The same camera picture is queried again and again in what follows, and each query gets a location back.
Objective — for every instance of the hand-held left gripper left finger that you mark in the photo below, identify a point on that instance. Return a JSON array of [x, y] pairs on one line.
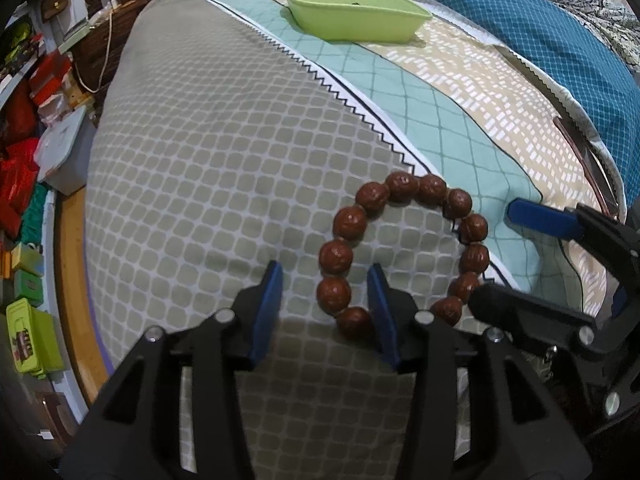
[[264, 315]]

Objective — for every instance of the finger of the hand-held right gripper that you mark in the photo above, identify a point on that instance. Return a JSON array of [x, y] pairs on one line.
[[542, 219], [525, 310]]

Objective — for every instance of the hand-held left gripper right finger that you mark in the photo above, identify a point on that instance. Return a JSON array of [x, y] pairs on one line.
[[384, 320]]

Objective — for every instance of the green plastic tray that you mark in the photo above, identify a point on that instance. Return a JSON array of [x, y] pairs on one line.
[[350, 15]]

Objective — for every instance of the patterned bed sheet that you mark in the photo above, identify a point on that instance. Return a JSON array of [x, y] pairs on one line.
[[200, 160]]

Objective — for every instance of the blue blanket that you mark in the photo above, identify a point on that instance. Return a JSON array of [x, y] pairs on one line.
[[525, 30]]

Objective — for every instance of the grey black patterned cloth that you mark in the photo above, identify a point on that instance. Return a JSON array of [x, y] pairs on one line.
[[595, 15]]

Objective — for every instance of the lime green printed box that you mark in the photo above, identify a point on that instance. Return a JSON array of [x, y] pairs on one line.
[[30, 340]]

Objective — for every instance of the small green box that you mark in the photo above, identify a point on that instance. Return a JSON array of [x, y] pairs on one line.
[[27, 280]]

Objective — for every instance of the green mesh bag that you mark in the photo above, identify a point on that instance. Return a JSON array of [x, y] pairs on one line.
[[32, 212]]

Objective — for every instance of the grey plastic storage box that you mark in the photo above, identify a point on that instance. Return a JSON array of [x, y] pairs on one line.
[[65, 155]]

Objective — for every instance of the red plastic bag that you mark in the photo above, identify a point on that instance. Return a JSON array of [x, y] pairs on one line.
[[20, 175]]

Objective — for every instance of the red box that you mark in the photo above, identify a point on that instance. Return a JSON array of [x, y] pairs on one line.
[[47, 80]]

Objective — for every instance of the brown bag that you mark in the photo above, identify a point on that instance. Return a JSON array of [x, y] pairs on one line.
[[55, 4]]

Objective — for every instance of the wooden bed frame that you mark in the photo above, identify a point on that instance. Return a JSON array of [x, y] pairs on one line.
[[70, 285]]

